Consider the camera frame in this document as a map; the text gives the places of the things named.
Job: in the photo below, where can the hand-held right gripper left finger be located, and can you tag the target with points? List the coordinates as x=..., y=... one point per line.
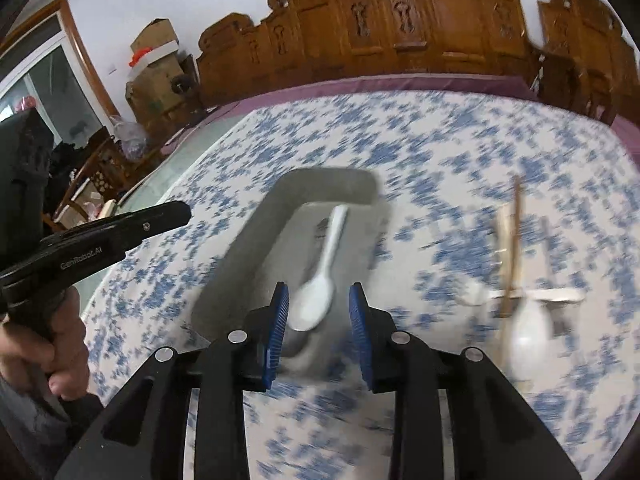
x=278, y=330

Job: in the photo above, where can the blue floral tablecloth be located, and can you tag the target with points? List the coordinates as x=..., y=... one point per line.
x=450, y=160

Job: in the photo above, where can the wooden lattice chair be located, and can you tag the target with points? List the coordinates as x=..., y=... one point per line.
x=100, y=175

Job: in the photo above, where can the wooden door frame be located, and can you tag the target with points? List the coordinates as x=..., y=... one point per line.
x=85, y=55

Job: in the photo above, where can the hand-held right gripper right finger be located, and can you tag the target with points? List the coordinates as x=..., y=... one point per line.
x=358, y=335

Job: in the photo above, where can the carved wooden bench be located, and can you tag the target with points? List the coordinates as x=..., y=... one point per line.
x=400, y=35

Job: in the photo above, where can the white plastic spoon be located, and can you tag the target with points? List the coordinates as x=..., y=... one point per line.
x=540, y=294
x=531, y=335
x=315, y=300

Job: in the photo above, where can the small cardboard box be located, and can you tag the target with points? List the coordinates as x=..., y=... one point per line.
x=155, y=40

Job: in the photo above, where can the large cardboard box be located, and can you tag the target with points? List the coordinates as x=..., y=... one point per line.
x=160, y=90

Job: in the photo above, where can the clear plastic bag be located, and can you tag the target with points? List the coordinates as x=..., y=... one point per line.
x=129, y=137

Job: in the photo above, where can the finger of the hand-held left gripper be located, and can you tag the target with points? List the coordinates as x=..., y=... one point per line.
x=160, y=220

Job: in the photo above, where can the grey tray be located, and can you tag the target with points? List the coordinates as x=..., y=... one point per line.
x=260, y=240

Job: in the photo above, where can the wooden chopstick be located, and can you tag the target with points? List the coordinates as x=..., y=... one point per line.
x=512, y=240

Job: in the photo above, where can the person's left hand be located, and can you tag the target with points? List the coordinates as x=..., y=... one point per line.
x=65, y=345

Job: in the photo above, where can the red bag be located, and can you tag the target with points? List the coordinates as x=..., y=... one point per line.
x=140, y=56

